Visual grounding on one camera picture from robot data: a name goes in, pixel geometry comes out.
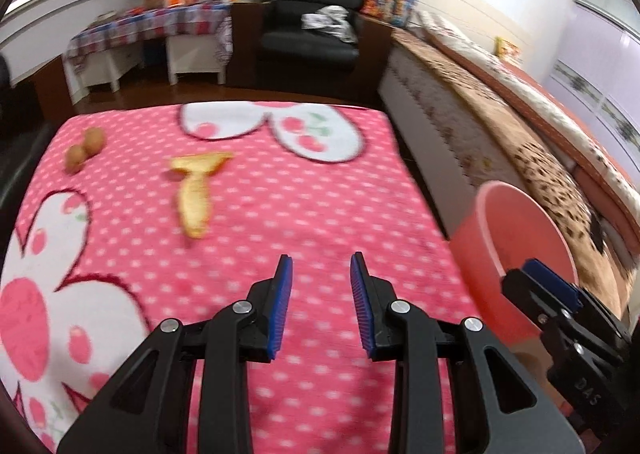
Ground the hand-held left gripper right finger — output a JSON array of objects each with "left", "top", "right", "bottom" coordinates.
[{"left": 350, "top": 251, "right": 586, "bottom": 454}]

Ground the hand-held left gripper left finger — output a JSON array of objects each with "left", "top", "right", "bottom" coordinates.
[{"left": 57, "top": 255, "right": 293, "bottom": 454}]

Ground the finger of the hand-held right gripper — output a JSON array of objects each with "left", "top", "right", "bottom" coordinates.
[
  {"left": 501, "top": 268, "right": 555, "bottom": 331},
  {"left": 522, "top": 258, "right": 583, "bottom": 309}
]

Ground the pink plastic bucket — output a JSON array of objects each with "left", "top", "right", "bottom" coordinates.
[{"left": 448, "top": 180, "right": 581, "bottom": 342}]

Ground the pink printed blanket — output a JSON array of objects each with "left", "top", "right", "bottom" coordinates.
[{"left": 0, "top": 101, "right": 501, "bottom": 454}]

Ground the bed with patterned blanket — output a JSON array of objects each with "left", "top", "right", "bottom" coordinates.
[{"left": 392, "top": 26, "right": 640, "bottom": 325}]

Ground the floral quilt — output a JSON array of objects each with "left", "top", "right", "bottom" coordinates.
[{"left": 420, "top": 9, "right": 640, "bottom": 195}]

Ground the white wardrobe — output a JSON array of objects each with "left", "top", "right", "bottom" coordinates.
[{"left": 545, "top": 0, "right": 640, "bottom": 155}]

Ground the yellow packet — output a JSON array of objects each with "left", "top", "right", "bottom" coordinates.
[{"left": 495, "top": 36, "right": 521, "bottom": 66}]

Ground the white table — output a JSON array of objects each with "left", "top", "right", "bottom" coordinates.
[{"left": 75, "top": 34, "right": 228, "bottom": 92}]

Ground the white crumpled cloth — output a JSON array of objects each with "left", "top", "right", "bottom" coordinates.
[{"left": 301, "top": 5, "right": 358, "bottom": 44}]

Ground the checked tablecloth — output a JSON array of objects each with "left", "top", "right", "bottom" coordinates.
[{"left": 65, "top": 0, "right": 234, "bottom": 72}]

